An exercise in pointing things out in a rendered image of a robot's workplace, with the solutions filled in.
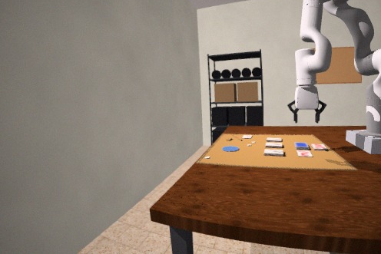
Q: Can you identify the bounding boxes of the white playing card with red pips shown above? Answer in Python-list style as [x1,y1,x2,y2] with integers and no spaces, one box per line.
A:
[311,144,328,150]

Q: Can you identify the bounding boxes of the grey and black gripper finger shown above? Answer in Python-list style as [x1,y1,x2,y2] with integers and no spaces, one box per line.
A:
[287,100,298,123]
[315,101,326,123]

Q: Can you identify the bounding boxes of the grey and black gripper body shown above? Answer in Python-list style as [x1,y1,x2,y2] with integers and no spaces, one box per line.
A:
[295,86,319,110]

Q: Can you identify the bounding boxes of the blue round disc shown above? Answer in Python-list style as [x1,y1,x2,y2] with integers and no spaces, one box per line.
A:
[222,146,239,152]

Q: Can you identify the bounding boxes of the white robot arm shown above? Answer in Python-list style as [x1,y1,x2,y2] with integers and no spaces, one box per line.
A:
[295,0,381,137]

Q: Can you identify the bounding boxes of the blue playing card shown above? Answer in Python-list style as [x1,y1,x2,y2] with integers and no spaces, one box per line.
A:
[297,150,313,157]
[294,142,309,148]

